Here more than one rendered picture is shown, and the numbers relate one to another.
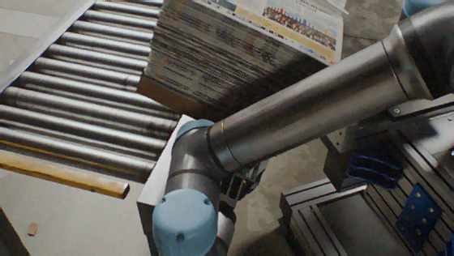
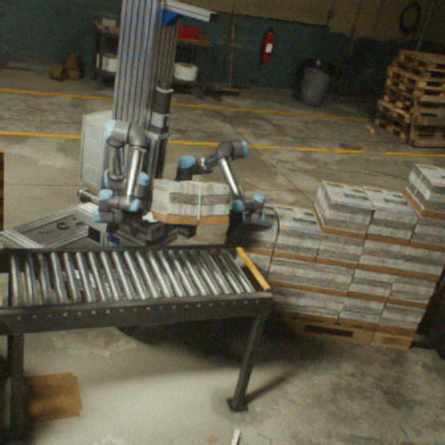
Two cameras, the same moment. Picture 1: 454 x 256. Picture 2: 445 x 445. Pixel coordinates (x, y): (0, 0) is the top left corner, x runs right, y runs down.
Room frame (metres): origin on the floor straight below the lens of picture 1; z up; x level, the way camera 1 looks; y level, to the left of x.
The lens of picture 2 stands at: (2.57, 2.26, 2.40)
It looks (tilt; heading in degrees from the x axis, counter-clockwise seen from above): 27 degrees down; 228
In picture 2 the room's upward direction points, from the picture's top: 12 degrees clockwise
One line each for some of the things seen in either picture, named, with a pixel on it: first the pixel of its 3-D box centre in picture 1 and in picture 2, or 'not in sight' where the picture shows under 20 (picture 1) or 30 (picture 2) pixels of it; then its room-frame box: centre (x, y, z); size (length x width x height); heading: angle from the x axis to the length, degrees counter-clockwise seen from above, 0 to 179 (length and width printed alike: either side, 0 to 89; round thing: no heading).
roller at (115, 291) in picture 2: not in sight; (110, 277); (1.33, 0.16, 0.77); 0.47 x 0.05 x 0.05; 73
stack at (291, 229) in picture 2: not in sight; (303, 271); (-0.26, 0.11, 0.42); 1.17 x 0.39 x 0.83; 144
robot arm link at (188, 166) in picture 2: not in sight; (186, 166); (0.38, -0.61, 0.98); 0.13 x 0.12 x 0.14; 177
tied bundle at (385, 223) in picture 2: not in sight; (383, 216); (-0.60, 0.36, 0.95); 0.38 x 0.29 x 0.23; 55
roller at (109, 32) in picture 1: (145, 40); (160, 275); (1.08, 0.23, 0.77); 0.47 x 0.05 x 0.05; 73
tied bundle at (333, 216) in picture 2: not in sight; (342, 209); (-0.37, 0.19, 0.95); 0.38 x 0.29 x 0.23; 54
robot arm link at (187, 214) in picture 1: (188, 225); (255, 204); (0.31, 0.05, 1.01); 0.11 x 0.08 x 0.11; 177
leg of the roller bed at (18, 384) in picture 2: not in sight; (16, 386); (1.84, 0.27, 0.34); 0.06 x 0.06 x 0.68; 73
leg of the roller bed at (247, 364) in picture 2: (12, 249); (248, 361); (0.66, 0.62, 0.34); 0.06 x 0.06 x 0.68; 73
